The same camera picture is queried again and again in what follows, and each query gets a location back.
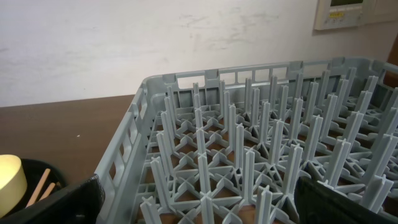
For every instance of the white wall control panel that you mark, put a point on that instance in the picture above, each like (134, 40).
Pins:
(336, 14)

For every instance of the grey dishwasher rack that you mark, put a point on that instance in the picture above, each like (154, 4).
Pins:
(228, 145)

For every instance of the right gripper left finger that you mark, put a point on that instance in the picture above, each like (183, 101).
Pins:
(78, 203)

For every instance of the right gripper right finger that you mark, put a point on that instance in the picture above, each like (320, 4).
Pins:
(316, 203)

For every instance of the yellow bowl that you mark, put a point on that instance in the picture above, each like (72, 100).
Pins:
(13, 182)

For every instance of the round black serving tray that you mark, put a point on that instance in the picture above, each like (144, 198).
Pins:
(33, 170)

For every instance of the wooden chopstick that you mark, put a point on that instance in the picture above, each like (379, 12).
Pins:
(38, 188)
(48, 191)

